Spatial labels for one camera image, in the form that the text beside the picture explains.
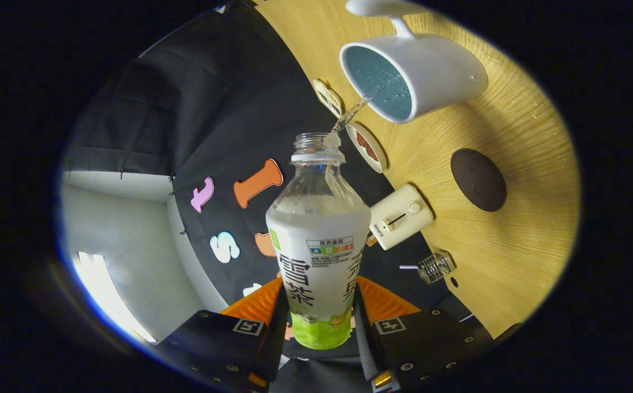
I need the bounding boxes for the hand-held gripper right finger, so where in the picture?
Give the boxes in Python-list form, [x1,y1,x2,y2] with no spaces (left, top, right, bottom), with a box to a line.
[352,276,494,393]

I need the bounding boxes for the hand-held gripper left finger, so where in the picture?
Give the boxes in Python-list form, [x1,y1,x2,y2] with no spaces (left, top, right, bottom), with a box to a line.
[158,277,291,393]

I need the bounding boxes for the clear juice bottle white label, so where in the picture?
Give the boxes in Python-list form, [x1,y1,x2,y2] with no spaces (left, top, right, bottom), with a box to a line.
[265,132,372,350]

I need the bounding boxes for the brown round coaster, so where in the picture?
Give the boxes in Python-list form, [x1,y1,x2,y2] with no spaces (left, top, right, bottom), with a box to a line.
[450,148,507,212]

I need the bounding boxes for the white cup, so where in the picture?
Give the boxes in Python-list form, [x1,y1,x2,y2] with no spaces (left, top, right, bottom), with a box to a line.
[339,0,489,124]

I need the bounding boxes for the ceiling light panel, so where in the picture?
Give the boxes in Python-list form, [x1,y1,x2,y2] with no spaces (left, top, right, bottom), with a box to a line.
[73,251,158,344]

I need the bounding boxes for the wooden table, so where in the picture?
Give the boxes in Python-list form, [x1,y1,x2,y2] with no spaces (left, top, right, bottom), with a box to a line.
[253,0,582,339]

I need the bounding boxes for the white toaster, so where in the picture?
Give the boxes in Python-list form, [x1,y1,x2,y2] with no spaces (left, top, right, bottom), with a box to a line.
[368,183,435,251]

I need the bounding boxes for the round white plate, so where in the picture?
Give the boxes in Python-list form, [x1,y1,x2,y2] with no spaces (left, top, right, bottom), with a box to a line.
[346,122,388,174]

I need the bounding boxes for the brown food pieces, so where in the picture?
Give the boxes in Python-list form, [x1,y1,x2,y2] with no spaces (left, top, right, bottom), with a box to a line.
[356,130,380,162]

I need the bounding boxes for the black backdrop cloth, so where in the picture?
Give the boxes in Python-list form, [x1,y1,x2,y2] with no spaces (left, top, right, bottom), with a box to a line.
[62,0,475,393]

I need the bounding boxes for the divided white dish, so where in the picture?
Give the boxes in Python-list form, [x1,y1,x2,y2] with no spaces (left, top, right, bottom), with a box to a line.
[312,79,344,119]

